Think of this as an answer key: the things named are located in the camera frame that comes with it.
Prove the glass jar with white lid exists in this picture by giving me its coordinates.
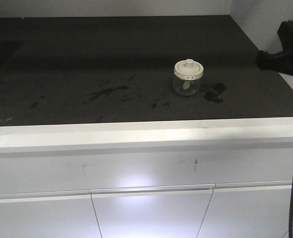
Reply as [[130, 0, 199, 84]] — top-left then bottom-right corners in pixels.
[[173, 59, 204, 97]]

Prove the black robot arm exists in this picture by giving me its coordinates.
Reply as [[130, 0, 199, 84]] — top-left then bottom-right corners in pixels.
[[255, 20, 293, 76]]

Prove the white fume hood cabinet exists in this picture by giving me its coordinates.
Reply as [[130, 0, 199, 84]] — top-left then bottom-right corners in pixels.
[[0, 0, 293, 238]]

